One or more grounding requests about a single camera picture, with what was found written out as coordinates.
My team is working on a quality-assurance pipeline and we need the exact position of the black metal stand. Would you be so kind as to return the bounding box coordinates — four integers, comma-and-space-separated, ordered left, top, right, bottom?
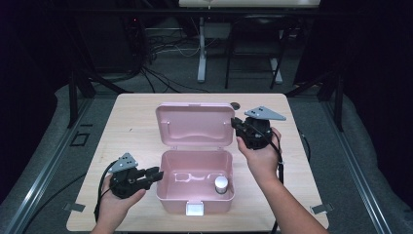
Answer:
284, 68, 346, 133
65, 62, 134, 130

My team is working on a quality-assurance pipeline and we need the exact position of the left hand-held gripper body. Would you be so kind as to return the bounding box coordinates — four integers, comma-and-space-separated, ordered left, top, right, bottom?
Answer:
107, 152, 151, 200

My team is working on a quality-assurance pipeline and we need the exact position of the white desk with legs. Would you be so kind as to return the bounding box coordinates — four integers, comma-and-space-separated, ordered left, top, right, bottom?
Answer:
178, 0, 321, 85

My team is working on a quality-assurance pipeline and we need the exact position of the left hand-held gripper black cable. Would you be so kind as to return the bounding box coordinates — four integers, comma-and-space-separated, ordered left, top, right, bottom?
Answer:
93, 160, 119, 223

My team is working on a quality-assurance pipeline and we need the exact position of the person's right hand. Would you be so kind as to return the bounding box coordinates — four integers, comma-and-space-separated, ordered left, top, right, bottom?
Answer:
236, 127, 282, 185

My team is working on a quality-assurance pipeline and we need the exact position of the grey metal floor rail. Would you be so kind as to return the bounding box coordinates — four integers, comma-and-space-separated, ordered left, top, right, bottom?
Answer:
320, 97, 393, 234
4, 97, 95, 234

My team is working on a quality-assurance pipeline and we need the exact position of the black cable beside table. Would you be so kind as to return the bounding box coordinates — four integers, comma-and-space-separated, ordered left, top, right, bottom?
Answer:
297, 129, 312, 163

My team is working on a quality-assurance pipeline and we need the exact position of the tangle of floor cables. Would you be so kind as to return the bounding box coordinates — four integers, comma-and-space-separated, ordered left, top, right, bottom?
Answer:
137, 27, 212, 95

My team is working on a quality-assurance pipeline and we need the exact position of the dark equipment with red light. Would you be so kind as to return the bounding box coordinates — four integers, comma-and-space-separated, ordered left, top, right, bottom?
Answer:
121, 14, 149, 67

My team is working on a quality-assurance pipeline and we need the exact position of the small white jar silver lid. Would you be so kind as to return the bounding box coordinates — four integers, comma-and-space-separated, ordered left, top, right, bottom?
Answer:
213, 175, 230, 196

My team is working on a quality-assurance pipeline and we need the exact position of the black cable on floor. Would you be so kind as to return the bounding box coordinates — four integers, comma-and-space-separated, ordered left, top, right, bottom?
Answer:
20, 173, 88, 234

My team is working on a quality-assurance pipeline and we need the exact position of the black chair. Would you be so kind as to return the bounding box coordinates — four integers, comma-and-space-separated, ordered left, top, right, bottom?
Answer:
224, 13, 291, 91

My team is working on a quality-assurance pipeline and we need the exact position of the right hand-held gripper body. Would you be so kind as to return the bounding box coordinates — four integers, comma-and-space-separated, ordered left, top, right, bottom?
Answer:
241, 105, 287, 151

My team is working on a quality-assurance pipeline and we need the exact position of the person's left hand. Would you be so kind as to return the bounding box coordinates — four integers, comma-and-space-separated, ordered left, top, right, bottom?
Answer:
94, 175, 147, 229

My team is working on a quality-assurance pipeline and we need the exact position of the right hand-held gripper black cable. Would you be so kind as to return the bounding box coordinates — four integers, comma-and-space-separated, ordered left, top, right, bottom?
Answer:
249, 125, 285, 234

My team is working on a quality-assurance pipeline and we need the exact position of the hand-held gripper black cable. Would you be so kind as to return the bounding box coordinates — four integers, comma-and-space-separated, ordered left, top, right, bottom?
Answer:
249, 125, 285, 234
93, 160, 119, 223

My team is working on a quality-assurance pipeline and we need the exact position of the grey tape strip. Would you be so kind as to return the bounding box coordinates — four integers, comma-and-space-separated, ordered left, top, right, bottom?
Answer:
309, 203, 334, 215
62, 202, 87, 214

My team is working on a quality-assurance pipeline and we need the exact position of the pink plastic storage box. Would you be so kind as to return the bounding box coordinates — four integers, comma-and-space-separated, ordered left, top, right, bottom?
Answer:
155, 101, 237, 217

